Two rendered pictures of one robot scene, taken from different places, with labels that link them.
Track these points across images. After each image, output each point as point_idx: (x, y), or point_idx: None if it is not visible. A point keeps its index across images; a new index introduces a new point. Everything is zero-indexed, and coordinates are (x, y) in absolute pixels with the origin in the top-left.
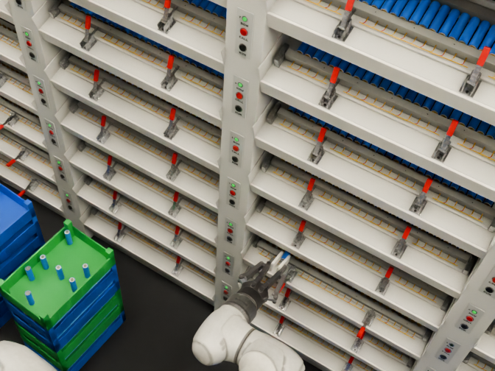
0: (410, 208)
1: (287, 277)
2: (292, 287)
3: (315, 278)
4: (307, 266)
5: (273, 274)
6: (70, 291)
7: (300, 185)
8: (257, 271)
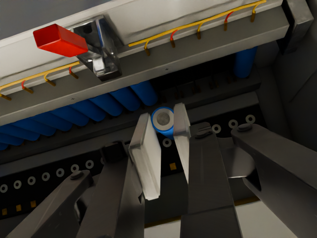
0: None
1: (91, 56)
2: (45, 7)
3: (29, 92)
4: (83, 99)
5: (143, 233)
6: None
7: None
8: (260, 170)
